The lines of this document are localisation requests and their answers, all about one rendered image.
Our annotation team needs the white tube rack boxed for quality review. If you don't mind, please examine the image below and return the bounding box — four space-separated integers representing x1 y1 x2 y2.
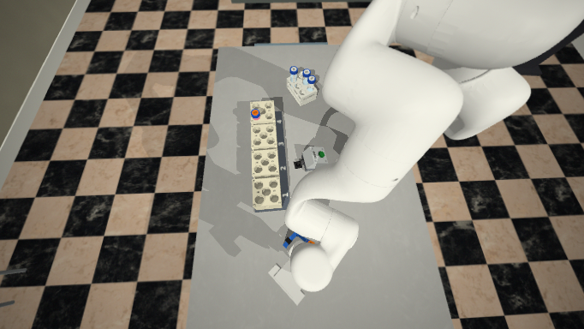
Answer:
287 71 318 106

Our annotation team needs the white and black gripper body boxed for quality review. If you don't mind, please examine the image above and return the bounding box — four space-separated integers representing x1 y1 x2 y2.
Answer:
286 236 304 256

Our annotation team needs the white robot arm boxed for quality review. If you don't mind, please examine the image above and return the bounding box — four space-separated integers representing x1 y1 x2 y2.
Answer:
268 0 584 305

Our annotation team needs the cream bucket adapter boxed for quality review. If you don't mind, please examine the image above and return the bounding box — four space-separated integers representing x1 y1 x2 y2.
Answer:
250 100 276 125
251 123 277 151
252 177 282 210
252 149 280 179

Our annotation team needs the blue tube rack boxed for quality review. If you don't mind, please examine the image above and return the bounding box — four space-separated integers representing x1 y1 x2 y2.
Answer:
283 232 307 248

